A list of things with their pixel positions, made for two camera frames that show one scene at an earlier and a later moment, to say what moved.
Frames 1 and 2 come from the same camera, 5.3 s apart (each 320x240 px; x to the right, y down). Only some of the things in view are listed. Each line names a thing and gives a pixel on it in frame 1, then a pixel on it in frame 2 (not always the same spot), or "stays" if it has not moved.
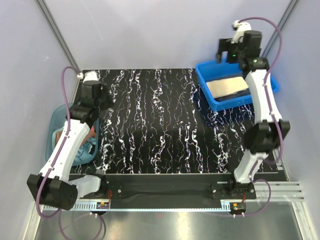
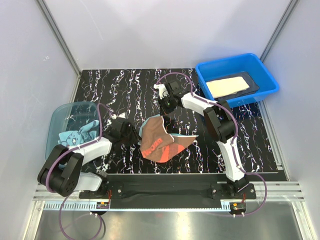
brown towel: x=91 y=134 to x=158 y=144
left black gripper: x=105 y=93 to x=135 y=137
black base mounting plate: x=169 y=187 stays
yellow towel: x=222 y=87 stays
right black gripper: x=225 y=45 to x=163 y=111
